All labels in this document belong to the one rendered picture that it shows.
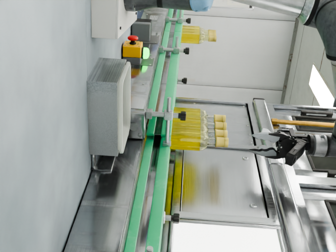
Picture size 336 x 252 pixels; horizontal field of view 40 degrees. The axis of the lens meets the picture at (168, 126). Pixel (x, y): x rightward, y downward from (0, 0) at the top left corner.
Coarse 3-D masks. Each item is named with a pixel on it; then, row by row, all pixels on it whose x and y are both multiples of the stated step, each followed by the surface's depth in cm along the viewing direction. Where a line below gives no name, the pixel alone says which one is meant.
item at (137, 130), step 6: (132, 114) 141; (138, 114) 141; (144, 114) 141; (132, 120) 142; (138, 120) 142; (144, 120) 142; (132, 126) 143; (138, 126) 143; (144, 126) 143; (132, 132) 144; (138, 132) 144; (144, 132) 144; (138, 138) 145; (144, 138) 145
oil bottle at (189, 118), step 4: (188, 116) 168; (192, 116) 168; (196, 116) 168; (200, 116) 168; (172, 120) 165; (176, 120) 165; (180, 120) 165; (188, 120) 165; (192, 120) 165; (196, 120) 165; (200, 120) 166; (204, 120) 166; (204, 124) 165
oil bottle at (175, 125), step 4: (172, 124) 162; (176, 124) 162; (180, 124) 162; (184, 124) 163; (188, 124) 163; (192, 124) 163; (196, 124) 163; (200, 124) 163; (176, 128) 160; (180, 128) 160; (184, 128) 160; (188, 128) 160; (192, 128) 160; (196, 128) 160; (200, 128) 161; (204, 128) 161
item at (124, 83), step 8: (128, 64) 127; (128, 72) 131; (120, 80) 117; (128, 80) 133; (120, 88) 116; (128, 88) 134; (120, 96) 117; (128, 96) 135; (120, 104) 118; (128, 104) 136; (120, 112) 119; (128, 112) 138; (120, 120) 121; (128, 120) 139; (120, 128) 122; (128, 128) 138; (120, 136) 123; (120, 144) 124; (120, 152) 126
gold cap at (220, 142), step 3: (216, 138) 157; (219, 138) 157; (222, 138) 157; (225, 138) 157; (216, 141) 156; (219, 141) 156; (222, 141) 156; (225, 141) 156; (216, 144) 156; (219, 144) 156; (222, 144) 156; (225, 144) 156
